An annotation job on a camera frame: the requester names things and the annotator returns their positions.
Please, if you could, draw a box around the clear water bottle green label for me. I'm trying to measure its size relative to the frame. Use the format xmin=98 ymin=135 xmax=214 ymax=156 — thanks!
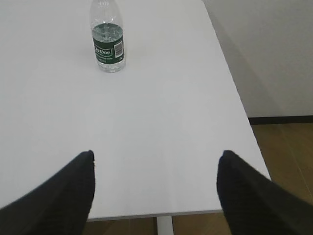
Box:
xmin=89 ymin=0 xmax=127 ymax=73

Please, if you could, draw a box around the black wall baseboard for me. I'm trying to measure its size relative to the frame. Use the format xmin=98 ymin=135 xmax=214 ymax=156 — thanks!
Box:
xmin=248 ymin=115 xmax=313 ymax=125

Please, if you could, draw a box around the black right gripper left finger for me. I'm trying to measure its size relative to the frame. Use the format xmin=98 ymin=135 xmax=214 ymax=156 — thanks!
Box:
xmin=0 ymin=150 xmax=96 ymax=235

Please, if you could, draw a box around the white table leg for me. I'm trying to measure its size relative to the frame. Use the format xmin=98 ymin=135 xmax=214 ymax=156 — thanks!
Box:
xmin=156 ymin=216 xmax=174 ymax=235

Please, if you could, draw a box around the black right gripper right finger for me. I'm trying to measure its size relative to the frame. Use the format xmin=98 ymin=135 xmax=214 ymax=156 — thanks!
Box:
xmin=217 ymin=150 xmax=313 ymax=235

